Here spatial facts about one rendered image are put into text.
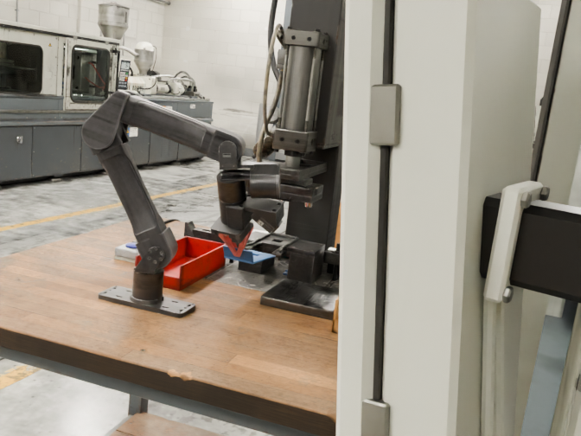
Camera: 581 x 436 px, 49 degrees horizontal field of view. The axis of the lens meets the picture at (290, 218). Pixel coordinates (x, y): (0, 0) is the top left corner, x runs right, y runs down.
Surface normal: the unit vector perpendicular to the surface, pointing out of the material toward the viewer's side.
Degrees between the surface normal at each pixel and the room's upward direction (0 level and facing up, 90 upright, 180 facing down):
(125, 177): 90
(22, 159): 90
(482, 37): 83
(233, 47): 90
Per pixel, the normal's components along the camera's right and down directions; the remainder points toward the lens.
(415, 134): -0.55, 0.11
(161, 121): 0.00, 0.15
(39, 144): 0.92, 0.18
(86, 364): -0.32, 0.16
